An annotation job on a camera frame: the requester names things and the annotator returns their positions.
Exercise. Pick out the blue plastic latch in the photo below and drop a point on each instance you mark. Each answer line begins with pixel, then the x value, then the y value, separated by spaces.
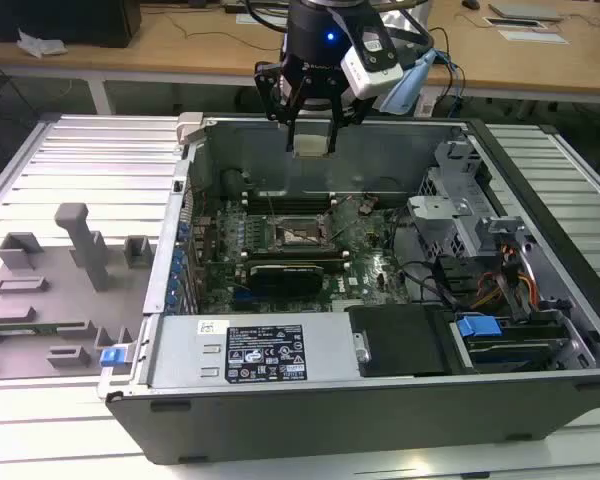
pixel 111 356

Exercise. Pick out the black plastic shroud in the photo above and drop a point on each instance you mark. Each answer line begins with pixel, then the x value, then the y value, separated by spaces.
pixel 400 340

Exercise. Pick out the white paper sheet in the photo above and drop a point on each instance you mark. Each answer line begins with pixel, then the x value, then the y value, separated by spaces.
pixel 532 37

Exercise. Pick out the grey power supply unit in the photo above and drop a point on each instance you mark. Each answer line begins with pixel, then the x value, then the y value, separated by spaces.
pixel 190 350

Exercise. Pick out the silver square CPU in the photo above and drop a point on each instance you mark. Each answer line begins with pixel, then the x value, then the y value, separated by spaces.
pixel 311 146

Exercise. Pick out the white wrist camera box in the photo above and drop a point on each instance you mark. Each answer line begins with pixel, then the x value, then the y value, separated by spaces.
pixel 365 75

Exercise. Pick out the black framed tray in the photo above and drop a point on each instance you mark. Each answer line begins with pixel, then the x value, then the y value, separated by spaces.
pixel 512 22

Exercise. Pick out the round coin battery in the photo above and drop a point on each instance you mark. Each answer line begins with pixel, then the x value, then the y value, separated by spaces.
pixel 367 204

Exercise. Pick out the black grey PC case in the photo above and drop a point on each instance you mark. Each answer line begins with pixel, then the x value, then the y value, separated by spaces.
pixel 330 425

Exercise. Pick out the wooden desk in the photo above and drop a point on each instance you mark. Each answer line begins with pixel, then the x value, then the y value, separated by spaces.
pixel 180 50

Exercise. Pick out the grey laptop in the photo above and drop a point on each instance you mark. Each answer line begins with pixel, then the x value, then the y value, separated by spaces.
pixel 525 11

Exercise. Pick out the hard disk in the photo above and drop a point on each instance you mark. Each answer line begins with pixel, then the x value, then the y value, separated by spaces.
pixel 520 357

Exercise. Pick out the grey parts rack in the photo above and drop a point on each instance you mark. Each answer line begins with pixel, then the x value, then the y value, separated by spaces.
pixel 55 300

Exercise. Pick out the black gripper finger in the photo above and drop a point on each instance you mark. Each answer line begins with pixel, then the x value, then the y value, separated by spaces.
pixel 345 112
pixel 267 80

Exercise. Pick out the green motherboard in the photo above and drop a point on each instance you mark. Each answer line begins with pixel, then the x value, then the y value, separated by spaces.
pixel 365 260

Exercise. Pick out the blue expansion slot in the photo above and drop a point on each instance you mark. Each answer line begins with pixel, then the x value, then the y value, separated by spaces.
pixel 243 299

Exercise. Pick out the blue disk carrier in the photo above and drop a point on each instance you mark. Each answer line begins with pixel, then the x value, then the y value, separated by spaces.
pixel 477 330

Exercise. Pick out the black graphics card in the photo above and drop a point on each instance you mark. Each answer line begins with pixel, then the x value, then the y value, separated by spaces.
pixel 285 282

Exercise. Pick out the perforated metal drive cage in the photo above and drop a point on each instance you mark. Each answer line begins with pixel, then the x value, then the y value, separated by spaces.
pixel 445 210

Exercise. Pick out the green RAM stick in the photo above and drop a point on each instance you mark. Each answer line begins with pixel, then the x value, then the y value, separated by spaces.
pixel 25 330

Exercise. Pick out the black computer box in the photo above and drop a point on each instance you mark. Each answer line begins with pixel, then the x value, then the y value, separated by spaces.
pixel 80 20

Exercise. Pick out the CPU socket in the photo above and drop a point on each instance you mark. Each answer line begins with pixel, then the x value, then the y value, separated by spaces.
pixel 300 237

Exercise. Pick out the crumpled white paper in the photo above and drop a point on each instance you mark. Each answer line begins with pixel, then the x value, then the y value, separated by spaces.
pixel 40 44

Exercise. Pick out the black computer mouse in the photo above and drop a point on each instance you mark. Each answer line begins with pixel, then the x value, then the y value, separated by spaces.
pixel 470 4

